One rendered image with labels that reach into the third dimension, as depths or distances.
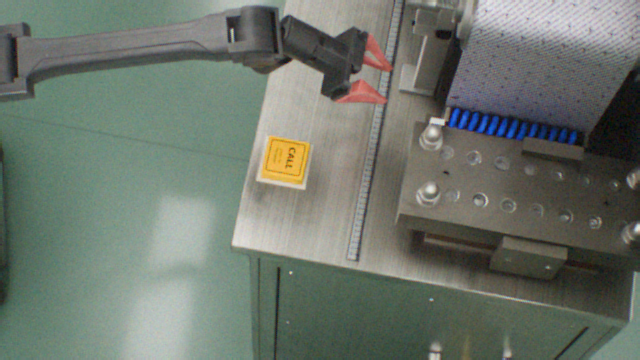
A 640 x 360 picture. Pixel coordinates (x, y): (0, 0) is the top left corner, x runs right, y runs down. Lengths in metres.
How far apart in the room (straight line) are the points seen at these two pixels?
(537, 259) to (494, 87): 0.28
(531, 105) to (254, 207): 0.48
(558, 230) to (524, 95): 0.21
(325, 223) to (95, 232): 1.08
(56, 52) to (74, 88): 1.30
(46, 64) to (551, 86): 0.75
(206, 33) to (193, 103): 1.30
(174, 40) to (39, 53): 0.20
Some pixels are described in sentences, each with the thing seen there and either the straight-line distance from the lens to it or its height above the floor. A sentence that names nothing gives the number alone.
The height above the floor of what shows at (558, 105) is 1.10.
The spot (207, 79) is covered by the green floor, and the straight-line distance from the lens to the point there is 3.03.
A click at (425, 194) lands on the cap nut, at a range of 1.77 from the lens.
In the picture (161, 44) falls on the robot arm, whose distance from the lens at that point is 1.72.
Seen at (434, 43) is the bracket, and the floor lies 1.08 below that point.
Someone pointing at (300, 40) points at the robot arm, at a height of 1.17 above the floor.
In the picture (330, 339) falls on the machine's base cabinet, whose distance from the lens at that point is 2.37.
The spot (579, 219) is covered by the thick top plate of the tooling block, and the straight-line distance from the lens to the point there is 1.84.
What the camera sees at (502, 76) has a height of 1.16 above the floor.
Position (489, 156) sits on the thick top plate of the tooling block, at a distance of 1.85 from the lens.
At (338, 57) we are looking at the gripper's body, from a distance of 1.77.
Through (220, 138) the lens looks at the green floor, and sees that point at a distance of 2.96.
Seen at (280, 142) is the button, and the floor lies 0.92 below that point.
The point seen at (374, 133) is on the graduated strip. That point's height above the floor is 0.90.
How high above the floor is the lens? 2.70
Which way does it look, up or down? 68 degrees down
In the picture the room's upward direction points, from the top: 7 degrees clockwise
